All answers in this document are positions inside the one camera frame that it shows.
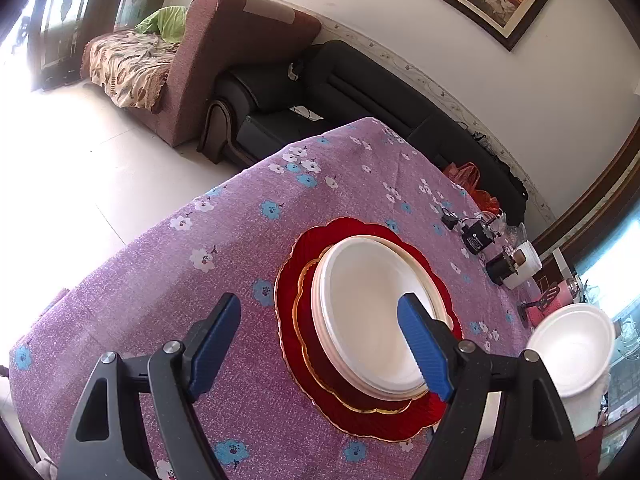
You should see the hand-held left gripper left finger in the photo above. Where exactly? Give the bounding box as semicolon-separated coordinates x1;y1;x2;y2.
56;292;242;480

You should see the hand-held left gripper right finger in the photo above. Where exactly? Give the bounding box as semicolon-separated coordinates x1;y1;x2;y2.
397;292;601;480

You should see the cream foam plate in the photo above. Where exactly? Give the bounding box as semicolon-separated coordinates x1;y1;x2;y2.
310;234;456;401

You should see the small red scalloped plate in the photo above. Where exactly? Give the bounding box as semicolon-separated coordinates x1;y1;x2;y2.
292;259;436;415

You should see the small white foam bowl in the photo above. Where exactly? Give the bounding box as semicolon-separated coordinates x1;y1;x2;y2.
527;303;615;436

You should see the purple floral tablecloth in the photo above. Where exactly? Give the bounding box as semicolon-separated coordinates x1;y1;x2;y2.
9;116;551;480

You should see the black pump motor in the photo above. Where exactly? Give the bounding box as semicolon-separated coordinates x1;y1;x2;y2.
461;220;496;255
486;252;521;286

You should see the large red scalloped plate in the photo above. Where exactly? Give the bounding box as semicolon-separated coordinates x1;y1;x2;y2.
274;216;463;442

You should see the white plastic cup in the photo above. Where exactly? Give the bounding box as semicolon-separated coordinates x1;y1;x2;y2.
502;240;543;291

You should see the black phone stand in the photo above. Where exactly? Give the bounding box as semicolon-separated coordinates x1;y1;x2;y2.
520;285;561;328

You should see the clear plastic bag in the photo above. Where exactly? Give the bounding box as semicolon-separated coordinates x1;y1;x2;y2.
495;212;528;248

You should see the pink bottle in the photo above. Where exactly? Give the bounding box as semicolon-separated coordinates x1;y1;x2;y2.
527;277;583;328

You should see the red plastic bag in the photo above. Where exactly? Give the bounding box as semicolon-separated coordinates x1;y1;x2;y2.
442;161;501;216

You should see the wooden cabinet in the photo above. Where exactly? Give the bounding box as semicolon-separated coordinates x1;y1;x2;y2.
530;120;640;480

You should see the black leather sofa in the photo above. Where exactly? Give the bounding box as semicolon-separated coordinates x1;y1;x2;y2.
197;40;528;213

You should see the patterned sofa blanket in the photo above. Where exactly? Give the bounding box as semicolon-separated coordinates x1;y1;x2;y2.
82;30;181;110

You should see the brown fabric sofa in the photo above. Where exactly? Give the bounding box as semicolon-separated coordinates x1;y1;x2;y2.
80;0;322;148

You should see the green pillow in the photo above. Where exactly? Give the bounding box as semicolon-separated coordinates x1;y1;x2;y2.
136;6;188;43

